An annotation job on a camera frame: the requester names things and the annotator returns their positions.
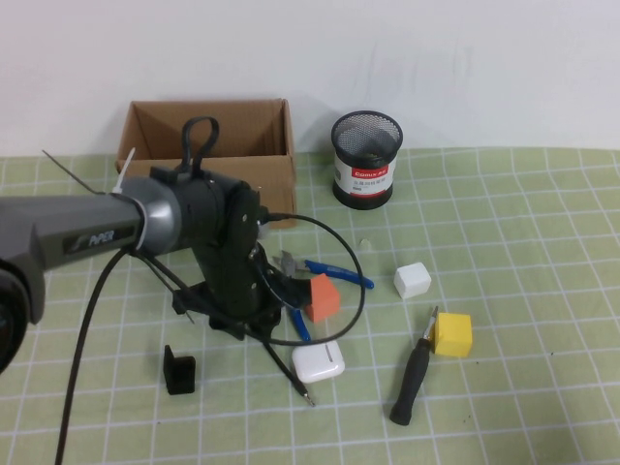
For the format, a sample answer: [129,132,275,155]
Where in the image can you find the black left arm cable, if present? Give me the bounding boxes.
[52,115,365,465]

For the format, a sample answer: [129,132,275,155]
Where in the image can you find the green checked tablecloth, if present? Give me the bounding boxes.
[0,147,620,465]

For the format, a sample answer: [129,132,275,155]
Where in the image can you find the orange foam block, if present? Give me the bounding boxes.
[304,272,342,324]

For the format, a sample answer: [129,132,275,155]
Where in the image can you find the white earbuds case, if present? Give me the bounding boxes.
[291,338,346,385]

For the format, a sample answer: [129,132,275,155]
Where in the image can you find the blue-handled cutting pliers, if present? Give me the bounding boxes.
[271,249,376,342]

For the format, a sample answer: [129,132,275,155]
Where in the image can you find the yellow foam block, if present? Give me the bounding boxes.
[430,311,474,358]

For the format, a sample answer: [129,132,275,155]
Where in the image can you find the black L-shaped bracket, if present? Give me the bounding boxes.
[163,343,198,395]

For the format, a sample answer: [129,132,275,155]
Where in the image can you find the black zip tie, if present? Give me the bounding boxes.
[41,148,107,199]

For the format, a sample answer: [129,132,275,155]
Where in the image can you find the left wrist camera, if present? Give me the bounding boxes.
[255,202,275,238]

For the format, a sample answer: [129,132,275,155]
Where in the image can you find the black mesh pen holder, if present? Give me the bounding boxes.
[331,109,406,211]

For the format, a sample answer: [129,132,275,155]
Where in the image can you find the black-handled screwdriver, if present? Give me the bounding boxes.
[389,303,440,425]

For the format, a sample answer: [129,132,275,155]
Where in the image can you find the brown cardboard box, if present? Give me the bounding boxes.
[114,99,298,232]

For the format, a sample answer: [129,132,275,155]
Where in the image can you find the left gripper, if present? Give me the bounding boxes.
[170,231,312,342]

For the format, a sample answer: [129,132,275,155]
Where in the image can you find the white zip tie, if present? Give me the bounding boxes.
[112,147,147,254]

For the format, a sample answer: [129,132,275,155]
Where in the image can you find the white foam block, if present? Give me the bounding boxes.
[393,261,432,299]

